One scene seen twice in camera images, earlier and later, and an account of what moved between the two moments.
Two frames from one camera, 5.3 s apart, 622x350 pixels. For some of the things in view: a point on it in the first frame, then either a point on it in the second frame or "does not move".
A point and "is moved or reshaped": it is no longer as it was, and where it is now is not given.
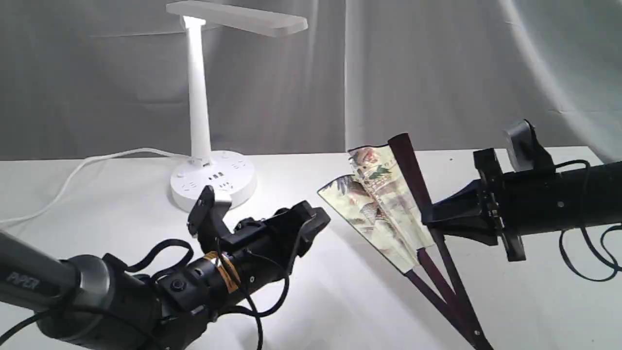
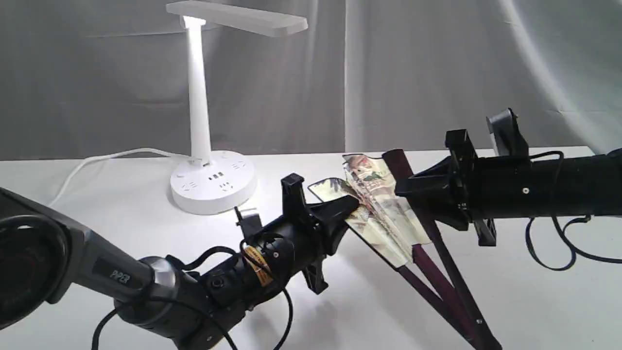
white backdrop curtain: [81, 78] does not move
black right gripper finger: [467, 202] → [440, 180]
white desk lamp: [232, 176] does not move
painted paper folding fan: [383, 199] is moved or reshaped
